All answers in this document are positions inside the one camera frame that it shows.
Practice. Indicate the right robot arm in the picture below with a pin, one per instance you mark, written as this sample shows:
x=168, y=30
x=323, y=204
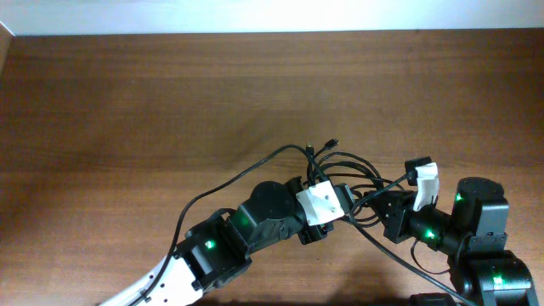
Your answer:
x=473, y=237

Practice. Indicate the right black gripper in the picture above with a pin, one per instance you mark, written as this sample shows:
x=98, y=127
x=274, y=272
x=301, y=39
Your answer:
x=393, y=216

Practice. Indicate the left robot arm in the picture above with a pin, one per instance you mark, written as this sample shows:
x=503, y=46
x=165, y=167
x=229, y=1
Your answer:
x=217, y=250

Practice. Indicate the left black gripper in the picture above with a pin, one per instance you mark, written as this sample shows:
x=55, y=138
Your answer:
x=314, y=231

